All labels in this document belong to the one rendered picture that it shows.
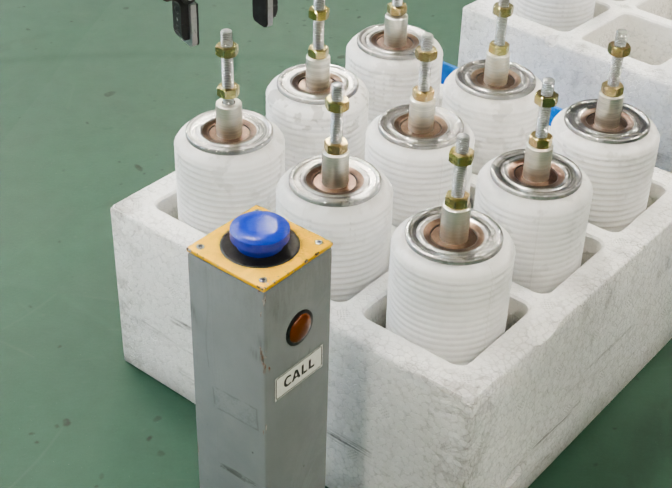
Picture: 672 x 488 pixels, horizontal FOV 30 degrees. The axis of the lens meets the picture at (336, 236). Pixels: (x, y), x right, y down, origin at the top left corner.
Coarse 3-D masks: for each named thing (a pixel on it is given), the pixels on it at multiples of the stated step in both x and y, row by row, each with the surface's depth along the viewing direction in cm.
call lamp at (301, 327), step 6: (300, 318) 84; (306, 318) 85; (294, 324) 84; (300, 324) 84; (306, 324) 85; (294, 330) 84; (300, 330) 84; (306, 330) 85; (294, 336) 84; (300, 336) 85; (294, 342) 85
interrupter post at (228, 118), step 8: (216, 104) 106; (240, 104) 106; (216, 112) 107; (224, 112) 106; (232, 112) 106; (240, 112) 107; (216, 120) 107; (224, 120) 106; (232, 120) 106; (240, 120) 107; (216, 128) 108; (224, 128) 107; (232, 128) 107; (240, 128) 107; (224, 136) 107; (232, 136) 107
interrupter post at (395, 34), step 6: (390, 18) 121; (396, 18) 121; (402, 18) 121; (390, 24) 121; (396, 24) 121; (402, 24) 121; (384, 30) 123; (390, 30) 122; (396, 30) 121; (402, 30) 122; (384, 36) 123; (390, 36) 122; (396, 36) 122; (402, 36) 122; (384, 42) 123; (390, 42) 122; (396, 42) 122; (402, 42) 122
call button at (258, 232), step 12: (240, 216) 84; (252, 216) 84; (264, 216) 84; (276, 216) 84; (240, 228) 82; (252, 228) 82; (264, 228) 82; (276, 228) 82; (288, 228) 83; (240, 240) 82; (252, 240) 81; (264, 240) 81; (276, 240) 82; (288, 240) 83; (252, 252) 82; (264, 252) 82; (276, 252) 83
